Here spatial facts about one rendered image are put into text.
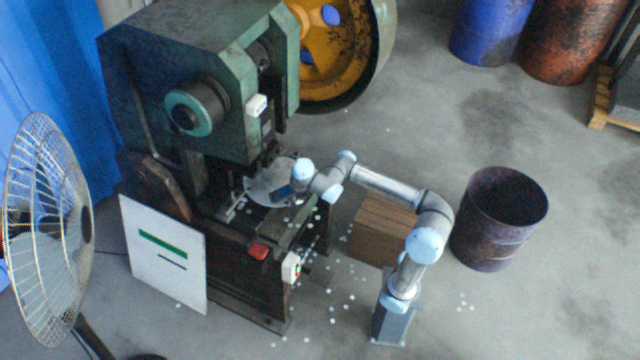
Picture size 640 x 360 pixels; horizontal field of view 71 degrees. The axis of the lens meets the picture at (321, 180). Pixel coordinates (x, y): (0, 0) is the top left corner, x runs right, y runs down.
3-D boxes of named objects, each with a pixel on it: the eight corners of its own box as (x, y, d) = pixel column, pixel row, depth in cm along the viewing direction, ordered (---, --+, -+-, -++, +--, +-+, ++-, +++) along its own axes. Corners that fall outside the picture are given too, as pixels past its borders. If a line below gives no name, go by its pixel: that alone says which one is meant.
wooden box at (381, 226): (430, 233, 278) (444, 197, 252) (412, 282, 255) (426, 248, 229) (369, 210, 288) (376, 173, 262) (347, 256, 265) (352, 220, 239)
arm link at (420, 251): (413, 292, 190) (458, 219, 148) (400, 322, 181) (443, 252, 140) (388, 278, 193) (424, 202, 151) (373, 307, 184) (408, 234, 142)
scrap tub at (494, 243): (520, 233, 281) (553, 182, 246) (508, 287, 256) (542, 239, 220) (455, 208, 292) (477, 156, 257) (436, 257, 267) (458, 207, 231)
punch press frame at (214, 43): (319, 237, 254) (334, 12, 154) (281, 300, 227) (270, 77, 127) (202, 186, 275) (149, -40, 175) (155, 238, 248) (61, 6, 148)
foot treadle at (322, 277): (334, 277, 242) (335, 272, 239) (326, 292, 236) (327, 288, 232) (241, 235, 258) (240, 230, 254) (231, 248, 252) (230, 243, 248)
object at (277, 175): (236, 166, 202) (236, 165, 202) (297, 151, 210) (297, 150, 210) (254, 215, 185) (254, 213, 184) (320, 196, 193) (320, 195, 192)
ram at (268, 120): (285, 152, 194) (284, 97, 172) (267, 175, 185) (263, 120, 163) (251, 139, 198) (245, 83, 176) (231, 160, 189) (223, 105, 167)
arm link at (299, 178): (308, 181, 154) (287, 168, 155) (304, 193, 164) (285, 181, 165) (320, 164, 157) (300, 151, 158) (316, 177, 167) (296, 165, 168)
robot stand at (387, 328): (405, 314, 242) (423, 271, 208) (405, 349, 230) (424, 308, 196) (370, 309, 243) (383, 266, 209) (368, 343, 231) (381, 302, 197)
